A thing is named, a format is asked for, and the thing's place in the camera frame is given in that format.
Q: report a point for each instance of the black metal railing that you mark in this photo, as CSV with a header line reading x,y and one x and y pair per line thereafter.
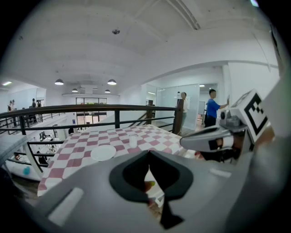
x,y
91,107

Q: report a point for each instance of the teal round object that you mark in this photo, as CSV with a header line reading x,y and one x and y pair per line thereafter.
x,y
26,170

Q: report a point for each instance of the white cup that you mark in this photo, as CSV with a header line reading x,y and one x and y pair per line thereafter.
x,y
133,140

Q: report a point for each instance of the grey ceiling dome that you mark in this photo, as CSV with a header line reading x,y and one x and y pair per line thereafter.
x,y
116,31

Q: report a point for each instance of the glass partition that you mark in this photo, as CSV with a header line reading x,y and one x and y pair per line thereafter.
x,y
166,102

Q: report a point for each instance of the black pendant lamp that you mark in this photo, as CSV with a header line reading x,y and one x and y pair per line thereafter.
x,y
74,90
107,91
111,82
59,82

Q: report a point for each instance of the red white checkered table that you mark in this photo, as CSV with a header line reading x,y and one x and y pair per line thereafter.
x,y
145,136

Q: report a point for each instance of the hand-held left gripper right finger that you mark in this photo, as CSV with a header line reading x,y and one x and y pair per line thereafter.
x,y
204,200

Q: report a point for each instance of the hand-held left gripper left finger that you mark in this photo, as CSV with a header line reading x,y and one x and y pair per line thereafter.
x,y
95,200

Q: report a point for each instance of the white round plate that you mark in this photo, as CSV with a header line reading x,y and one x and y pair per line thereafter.
x,y
103,153

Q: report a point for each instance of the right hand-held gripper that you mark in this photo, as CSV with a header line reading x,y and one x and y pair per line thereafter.
x,y
254,113

